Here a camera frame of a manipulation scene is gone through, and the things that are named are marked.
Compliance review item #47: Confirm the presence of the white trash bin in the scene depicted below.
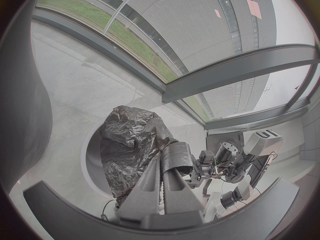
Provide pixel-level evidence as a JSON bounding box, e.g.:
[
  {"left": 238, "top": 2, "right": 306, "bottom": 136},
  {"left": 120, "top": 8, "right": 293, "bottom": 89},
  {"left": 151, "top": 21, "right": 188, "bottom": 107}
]
[{"left": 81, "top": 123, "right": 118, "bottom": 200}]

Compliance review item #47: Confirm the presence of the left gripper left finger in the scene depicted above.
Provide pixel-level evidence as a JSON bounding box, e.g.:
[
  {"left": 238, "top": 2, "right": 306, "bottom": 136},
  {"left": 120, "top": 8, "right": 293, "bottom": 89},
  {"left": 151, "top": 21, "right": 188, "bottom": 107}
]
[{"left": 117, "top": 156, "right": 162, "bottom": 221}]

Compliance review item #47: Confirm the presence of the window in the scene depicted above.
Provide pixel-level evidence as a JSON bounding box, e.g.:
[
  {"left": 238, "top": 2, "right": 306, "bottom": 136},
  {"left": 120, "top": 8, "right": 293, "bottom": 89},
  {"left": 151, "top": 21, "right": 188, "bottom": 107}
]
[{"left": 32, "top": 0, "right": 318, "bottom": 136}]

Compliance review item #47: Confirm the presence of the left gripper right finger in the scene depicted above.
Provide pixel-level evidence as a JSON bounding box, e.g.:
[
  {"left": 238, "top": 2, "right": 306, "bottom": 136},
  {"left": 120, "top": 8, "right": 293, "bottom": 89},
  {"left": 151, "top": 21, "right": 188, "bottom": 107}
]
[{"left": 162, "top": 168, "right": 205, "bottom": 217}]

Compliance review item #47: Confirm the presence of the black cable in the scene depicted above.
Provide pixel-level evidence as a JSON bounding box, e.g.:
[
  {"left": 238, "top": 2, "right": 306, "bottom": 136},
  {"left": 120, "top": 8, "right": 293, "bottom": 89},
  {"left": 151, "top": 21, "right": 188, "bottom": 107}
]
[{"left": 100, "top": 199, "right": 118, "bottom": 221}]

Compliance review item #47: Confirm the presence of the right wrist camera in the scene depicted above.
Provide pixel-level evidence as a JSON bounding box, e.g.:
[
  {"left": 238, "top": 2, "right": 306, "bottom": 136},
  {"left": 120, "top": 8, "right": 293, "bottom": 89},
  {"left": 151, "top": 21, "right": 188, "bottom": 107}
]
[{"left": 199, "top": 151, "right": 215, "bottom": 165}]

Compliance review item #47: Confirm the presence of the black plastic bag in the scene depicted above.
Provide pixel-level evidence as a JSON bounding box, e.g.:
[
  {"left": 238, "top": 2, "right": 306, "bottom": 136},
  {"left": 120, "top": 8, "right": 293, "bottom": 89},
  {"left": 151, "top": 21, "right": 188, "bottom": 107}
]
[{"left": 99, "top": 105, "right": 193, "bottom": 206}]

